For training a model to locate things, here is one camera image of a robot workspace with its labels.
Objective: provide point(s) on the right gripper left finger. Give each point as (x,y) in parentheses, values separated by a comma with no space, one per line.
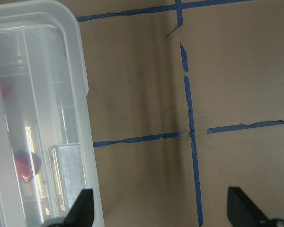
(82,213)

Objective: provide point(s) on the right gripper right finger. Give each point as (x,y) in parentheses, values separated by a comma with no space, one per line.
(243,212)

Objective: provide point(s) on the clear plastic box lid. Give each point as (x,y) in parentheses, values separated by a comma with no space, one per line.
(46,112)

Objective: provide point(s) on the red block under lid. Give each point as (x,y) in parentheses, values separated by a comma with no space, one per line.
(5,89)
(27,165)

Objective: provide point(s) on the brown paper table cover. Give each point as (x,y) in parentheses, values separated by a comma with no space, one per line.
(176,93)

